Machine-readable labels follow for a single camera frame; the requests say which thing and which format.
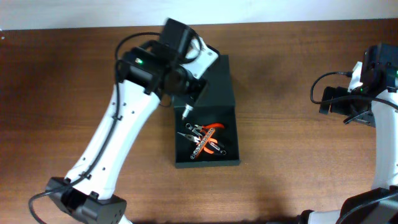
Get yellow black screwdriver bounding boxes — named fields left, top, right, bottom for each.
left=182, top=104, right=193, bottom=120

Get black gift box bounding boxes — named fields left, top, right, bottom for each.
left=174, top=55, right=240, bottom=169

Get chrome double ring wrench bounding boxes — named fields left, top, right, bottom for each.
left=185, top=123, right=226, bottom=159

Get small orange-handled cutting pliers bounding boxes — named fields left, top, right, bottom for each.
left=193, top=123, right=224, bottom=145

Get black orange long-nose pliers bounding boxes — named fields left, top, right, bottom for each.
left=178, top=132, right=226, bottom=155

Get orange socket bit rail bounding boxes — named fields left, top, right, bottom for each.
left=190, top=128, right=216, bottom=160

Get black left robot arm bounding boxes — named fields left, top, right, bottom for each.
left=44, top=19, right=220, bottom=223

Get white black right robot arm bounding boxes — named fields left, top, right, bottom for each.
left=297, top=43, right=397, bottom=224

